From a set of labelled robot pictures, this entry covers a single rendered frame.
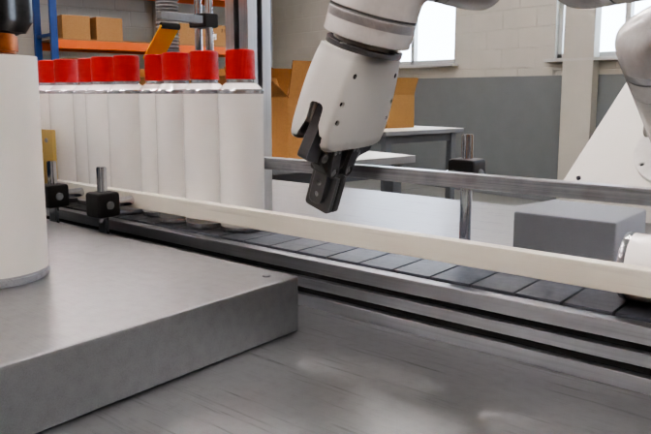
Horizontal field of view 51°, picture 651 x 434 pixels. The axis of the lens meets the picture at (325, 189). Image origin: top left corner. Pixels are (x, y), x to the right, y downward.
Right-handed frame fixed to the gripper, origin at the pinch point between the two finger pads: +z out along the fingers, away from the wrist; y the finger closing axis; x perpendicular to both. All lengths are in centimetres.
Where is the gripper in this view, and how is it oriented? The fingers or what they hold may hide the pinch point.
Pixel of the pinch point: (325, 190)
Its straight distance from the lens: 71.1
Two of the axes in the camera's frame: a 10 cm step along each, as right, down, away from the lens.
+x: 7.5, 4.1, -5.3
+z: -2.4, 9.0, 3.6
